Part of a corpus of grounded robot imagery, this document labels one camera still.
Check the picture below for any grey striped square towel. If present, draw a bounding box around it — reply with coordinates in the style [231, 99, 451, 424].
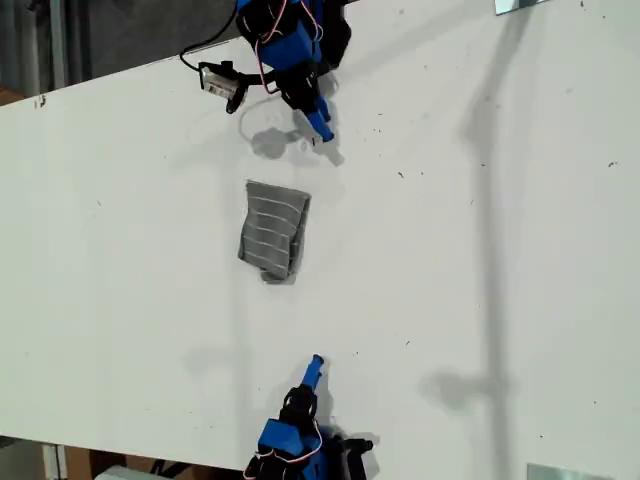
[237, 179, 314, 285]

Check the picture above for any black table clamp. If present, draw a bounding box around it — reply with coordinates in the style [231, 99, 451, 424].
[319, 0, 353, 70]
[327, 449, 369, 480]

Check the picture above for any white plastic container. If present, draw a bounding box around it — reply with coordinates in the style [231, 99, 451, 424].
[94, 464, 171, 480]

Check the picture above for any white table leg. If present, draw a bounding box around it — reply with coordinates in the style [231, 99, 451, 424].
[42, 442, 69, 480]

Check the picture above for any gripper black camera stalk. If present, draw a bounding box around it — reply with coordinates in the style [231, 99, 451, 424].
[242, 72, 281, 89]

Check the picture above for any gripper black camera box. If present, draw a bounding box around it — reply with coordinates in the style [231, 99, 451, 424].
[198, 59, 251, 116]
[342, 434, 375, 454]

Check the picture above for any camera black cable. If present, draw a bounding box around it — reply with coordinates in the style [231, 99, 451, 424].
[179, 0, 242, 74]

